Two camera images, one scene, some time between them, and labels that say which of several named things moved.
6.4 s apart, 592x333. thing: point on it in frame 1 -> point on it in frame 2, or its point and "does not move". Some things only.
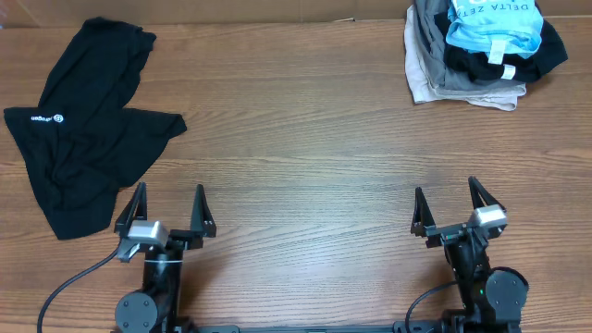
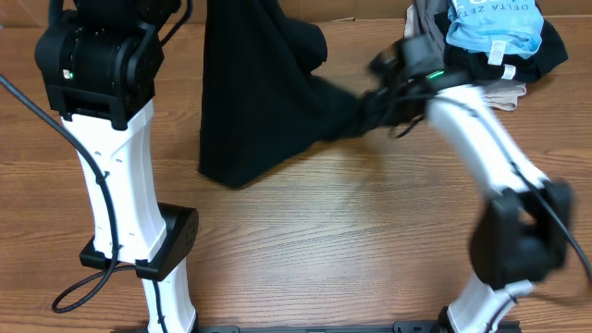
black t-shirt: (85, 147) -> (259, 102)
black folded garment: (549, 54) does not move
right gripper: (423, 218) -> (376, 110)
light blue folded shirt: (496, 27) does not move
